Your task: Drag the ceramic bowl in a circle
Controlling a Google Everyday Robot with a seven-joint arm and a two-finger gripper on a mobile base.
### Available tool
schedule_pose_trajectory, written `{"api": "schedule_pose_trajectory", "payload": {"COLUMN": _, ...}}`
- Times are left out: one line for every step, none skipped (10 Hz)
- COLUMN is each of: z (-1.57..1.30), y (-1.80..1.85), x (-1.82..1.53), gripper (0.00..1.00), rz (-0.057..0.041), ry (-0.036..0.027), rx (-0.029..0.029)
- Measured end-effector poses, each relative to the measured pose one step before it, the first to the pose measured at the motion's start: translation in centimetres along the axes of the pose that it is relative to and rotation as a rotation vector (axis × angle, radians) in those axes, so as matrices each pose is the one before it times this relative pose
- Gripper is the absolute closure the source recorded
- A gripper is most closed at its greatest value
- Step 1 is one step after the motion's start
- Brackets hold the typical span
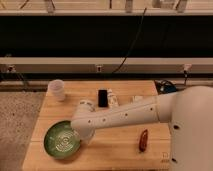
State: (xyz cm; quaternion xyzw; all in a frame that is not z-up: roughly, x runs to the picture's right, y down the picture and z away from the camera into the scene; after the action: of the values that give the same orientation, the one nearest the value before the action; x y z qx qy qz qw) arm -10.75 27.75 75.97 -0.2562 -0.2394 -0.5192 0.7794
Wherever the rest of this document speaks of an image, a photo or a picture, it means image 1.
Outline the wooden table board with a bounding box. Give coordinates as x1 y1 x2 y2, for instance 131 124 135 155
22 81 170 171

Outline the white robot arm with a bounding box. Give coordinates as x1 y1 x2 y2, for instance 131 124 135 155
71 86 213 171

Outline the black smartphone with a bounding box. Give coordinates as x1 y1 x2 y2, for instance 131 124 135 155
98 90 108 107

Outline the blue black device on floor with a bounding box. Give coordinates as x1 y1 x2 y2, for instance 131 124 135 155
155 80 177 94

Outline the green ceramic bowl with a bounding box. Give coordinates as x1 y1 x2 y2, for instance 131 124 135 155
44 120 80 159

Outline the white remote control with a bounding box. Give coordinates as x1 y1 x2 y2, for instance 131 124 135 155
107 89 119 108

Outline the brown red oblong object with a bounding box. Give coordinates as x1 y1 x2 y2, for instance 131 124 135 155
139 130 148 152

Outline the black hanging cable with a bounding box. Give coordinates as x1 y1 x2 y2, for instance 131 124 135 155
112 7 148 74

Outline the white plastic cup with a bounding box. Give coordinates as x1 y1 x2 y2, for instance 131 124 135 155
48 80 65 101

